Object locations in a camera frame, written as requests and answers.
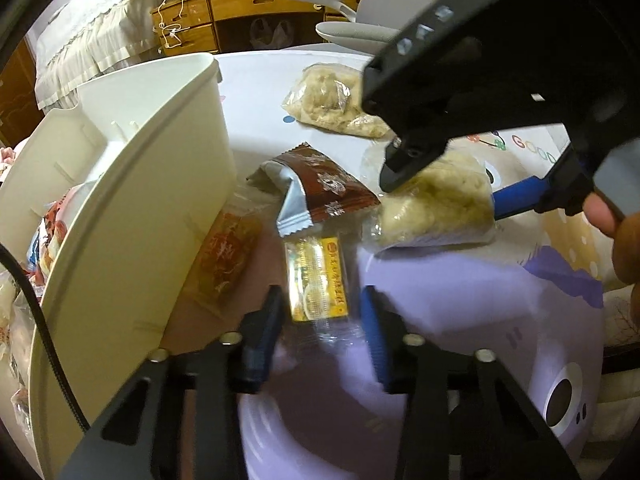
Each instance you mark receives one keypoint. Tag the yellow snack packet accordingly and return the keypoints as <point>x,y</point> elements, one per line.
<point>315,285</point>

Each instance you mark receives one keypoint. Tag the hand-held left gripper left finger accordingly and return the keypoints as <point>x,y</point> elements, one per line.
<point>260,330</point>

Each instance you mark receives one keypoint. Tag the grey office chair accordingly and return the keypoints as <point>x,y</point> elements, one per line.
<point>350,32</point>

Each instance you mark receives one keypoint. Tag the wooden desk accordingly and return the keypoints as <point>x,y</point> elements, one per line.
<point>240,0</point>

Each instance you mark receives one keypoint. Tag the red and white snack bag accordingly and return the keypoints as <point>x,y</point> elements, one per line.
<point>52,227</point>

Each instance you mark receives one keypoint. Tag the white printed curtain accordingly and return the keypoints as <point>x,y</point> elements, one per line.
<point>622,320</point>

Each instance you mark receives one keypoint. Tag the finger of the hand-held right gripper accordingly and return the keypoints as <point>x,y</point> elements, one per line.
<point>520,195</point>
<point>405,165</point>

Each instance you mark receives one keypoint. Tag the wooden door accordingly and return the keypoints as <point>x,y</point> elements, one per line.
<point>15,95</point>

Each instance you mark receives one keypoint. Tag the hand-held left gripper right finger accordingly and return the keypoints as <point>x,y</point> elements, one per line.
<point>375,340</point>

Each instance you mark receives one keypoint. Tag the orange snack packet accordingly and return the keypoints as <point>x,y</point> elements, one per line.
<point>225,255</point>

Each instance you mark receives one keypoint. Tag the clear plastic snack packet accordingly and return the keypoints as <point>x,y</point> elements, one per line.
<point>12,320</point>

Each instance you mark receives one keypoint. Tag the bed with white cover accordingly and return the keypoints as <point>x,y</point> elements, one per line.
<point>100,15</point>

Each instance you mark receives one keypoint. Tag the person's right hand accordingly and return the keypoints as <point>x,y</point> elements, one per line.
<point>627,255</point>

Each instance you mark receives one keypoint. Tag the clear packet of pale snacks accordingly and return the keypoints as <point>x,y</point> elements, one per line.
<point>325,95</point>
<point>440,210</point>

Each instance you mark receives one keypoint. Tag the white plastic bag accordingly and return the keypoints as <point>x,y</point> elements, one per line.
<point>270,32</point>

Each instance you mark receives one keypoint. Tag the brown foil snack packet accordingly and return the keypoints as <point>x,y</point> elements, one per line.
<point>330,185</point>

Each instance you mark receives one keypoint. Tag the white plastic storage bin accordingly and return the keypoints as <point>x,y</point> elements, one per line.
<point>150,185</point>

